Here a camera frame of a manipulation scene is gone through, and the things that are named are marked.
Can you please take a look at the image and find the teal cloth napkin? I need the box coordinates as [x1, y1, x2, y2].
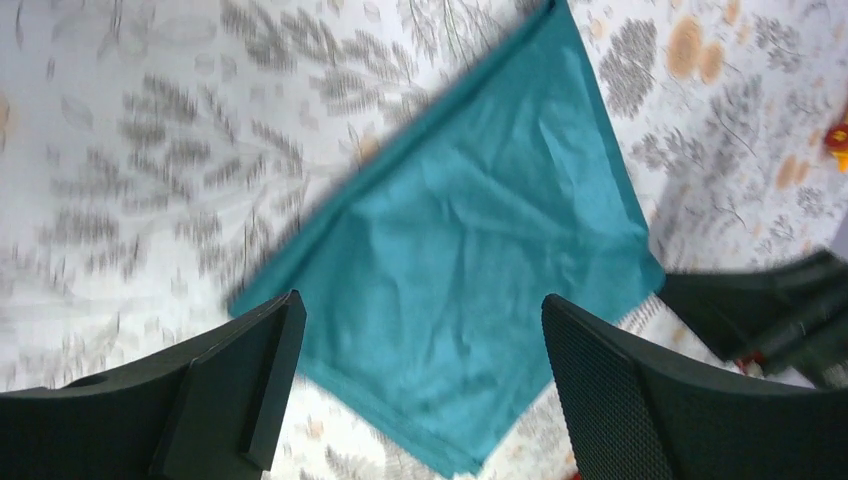
[229, 1, 664, 477]

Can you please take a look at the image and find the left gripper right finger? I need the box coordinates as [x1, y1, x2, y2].
[541, 294, 847, 479]

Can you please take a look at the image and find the blue orange toy car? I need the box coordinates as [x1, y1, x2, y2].
[823, 118, 848, 173]

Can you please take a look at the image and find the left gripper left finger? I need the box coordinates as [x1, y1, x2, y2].
[1, 291, 307, 479]

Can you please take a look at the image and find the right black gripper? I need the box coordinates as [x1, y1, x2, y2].
[658, 250, 847, 388]

